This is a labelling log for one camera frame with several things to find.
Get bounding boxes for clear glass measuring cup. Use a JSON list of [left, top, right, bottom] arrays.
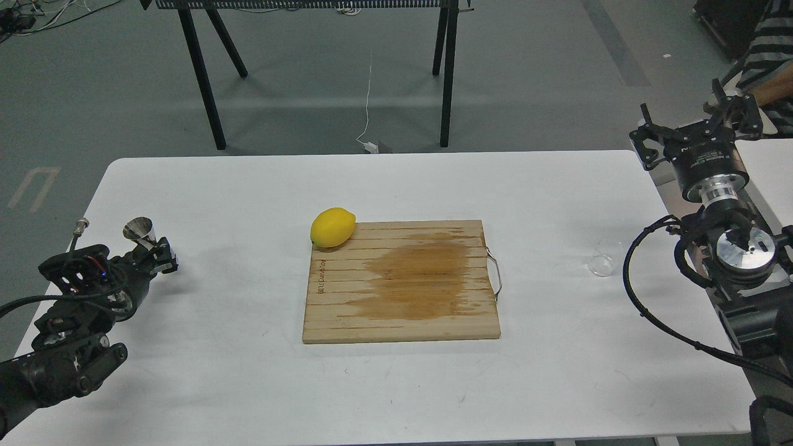
[[584, 239, 626, 278]]

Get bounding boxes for black cables on floor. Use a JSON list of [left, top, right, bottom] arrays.
[[0, 0, 125, 38]]

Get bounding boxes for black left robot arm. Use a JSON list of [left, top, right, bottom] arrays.
[[1, 217, 178, 435]]

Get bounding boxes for white side table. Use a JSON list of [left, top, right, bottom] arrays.
[[737, 139, 792, 232]]

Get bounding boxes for person in striped shirt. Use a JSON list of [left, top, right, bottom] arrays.
[[726, 1, 792, 139]]

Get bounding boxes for white cable with plug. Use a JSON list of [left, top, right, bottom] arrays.
[[356, 50, 380, 154]]

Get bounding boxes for steel double jigger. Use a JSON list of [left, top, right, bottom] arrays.
[[122, 216, 157, 251]]

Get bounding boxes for black metal frame table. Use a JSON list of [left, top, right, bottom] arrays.
[[141, 1, 474, 153]]

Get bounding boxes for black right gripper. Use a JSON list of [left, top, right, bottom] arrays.
[[629, 79, 764, 203]]

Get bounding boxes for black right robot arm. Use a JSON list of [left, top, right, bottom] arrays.
[[622, 79, 791, 387]]

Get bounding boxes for wooden cutting board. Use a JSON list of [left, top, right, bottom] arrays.
[[302, 220, 501, 344]]

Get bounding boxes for yellow lemon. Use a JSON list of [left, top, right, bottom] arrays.
[[310, 207, 356, 248]]

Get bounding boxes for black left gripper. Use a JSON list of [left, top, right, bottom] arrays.
[[38, 239, 179, 310]]

